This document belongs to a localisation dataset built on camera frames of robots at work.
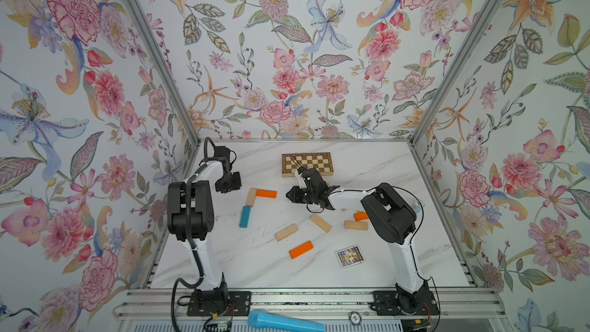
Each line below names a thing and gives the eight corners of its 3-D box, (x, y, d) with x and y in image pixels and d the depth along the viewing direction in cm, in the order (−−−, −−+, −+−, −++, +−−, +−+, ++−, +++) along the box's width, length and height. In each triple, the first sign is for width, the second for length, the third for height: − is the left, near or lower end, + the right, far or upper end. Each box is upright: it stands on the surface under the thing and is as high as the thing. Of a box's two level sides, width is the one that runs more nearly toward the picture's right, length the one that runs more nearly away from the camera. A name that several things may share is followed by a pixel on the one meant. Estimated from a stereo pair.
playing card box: (342, 268, 83) (343, 266, 81) (336, 252, 87) (337, 250, 85) (363, 262, 85) (364, 260, 83) (356, 246, 89) (357, 244, 87)
